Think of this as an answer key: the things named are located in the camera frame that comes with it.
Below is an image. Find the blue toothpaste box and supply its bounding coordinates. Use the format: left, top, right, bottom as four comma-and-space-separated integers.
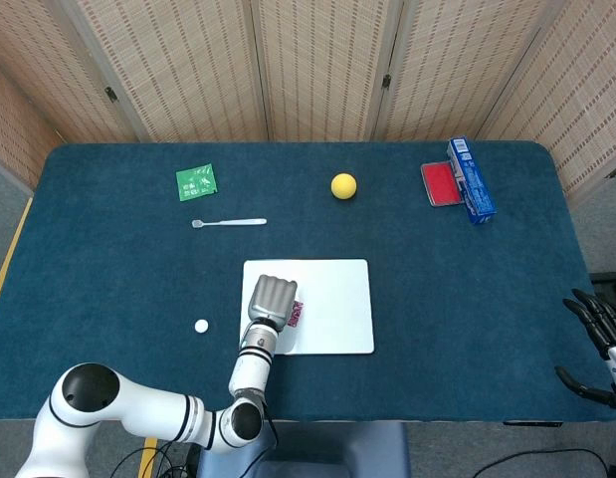
446, 136, 499, 226

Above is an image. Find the white toothbrush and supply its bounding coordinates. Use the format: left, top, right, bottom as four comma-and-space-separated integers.
191, 217, 268, 230

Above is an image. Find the red ink pad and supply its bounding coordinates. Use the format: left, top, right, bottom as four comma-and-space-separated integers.
420, 161, 462, 207

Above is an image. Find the yellow foam ball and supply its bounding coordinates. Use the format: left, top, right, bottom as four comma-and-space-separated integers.
330, 172, 358, 201

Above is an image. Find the blue robot base seat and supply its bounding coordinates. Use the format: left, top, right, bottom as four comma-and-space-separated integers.
196, 421, 412, 478

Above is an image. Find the green sachet packet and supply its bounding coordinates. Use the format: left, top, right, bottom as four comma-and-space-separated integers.
175, 162, 220, 202

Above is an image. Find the woven bamboo folding screen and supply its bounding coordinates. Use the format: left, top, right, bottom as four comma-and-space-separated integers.
0, 0, 616, 210

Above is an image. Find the teal tablecloth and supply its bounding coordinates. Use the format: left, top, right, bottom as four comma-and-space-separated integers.
0, 141, 596, 425

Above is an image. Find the black floor cable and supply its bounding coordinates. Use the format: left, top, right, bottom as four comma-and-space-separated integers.
109, 437, 202, 478
473, 446, 613, 478

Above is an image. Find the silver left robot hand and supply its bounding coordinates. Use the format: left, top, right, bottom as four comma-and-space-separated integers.
245, 274, 301, 331

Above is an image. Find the black equipment box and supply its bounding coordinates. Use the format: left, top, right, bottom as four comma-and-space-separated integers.
588, 270, 616, 300

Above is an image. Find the white rectangular board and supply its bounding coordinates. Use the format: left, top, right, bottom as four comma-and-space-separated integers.
238, 258, 376, 357

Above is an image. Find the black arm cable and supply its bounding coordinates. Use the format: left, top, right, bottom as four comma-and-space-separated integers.
260, 396, 281, 452

